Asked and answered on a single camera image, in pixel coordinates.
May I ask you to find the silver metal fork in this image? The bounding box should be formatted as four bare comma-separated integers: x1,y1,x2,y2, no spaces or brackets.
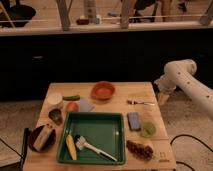
126,100,155,106

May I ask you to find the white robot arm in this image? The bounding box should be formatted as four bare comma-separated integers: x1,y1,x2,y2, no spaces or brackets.
154,59,213,121

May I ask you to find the red bowl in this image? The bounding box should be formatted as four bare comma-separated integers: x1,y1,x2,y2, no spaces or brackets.
91,81,115,100

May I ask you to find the green plastic cup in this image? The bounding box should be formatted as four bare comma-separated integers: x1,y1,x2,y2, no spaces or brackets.
140,122,156,138

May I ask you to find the blue sponge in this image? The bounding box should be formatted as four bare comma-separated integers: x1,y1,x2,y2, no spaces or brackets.
127,112,141,131

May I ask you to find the bunch of dark grapes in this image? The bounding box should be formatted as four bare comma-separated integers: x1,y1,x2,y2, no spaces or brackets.
126,140,153,161

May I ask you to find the green plastic tray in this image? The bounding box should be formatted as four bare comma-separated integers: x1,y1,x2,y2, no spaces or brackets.
57,112,125,165

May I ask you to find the green cucumber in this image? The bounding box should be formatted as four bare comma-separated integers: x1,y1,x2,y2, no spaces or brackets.
63,95,80,101

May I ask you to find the orange tomato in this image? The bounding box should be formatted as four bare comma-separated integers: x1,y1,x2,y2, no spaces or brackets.
66,102,79,112

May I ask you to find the white dish brush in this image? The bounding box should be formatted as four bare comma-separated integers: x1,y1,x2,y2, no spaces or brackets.
75,135,117,162

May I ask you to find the white cup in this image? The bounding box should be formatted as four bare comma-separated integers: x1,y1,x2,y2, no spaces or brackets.
46,92,63,108

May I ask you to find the small dark metal cup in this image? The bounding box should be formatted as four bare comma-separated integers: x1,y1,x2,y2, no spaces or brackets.
48,109,62,125

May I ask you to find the slice of cake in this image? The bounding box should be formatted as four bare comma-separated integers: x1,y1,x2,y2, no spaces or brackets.
33,124,53,151

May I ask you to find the dark brown plate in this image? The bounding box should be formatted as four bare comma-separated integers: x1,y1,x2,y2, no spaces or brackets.
28,125,56,153

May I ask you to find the black object at table edge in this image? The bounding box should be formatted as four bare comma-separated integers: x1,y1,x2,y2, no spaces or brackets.
20,128,31,171

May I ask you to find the black cable on floor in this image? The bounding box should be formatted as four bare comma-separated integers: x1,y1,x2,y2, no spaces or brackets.
169,133,213,171

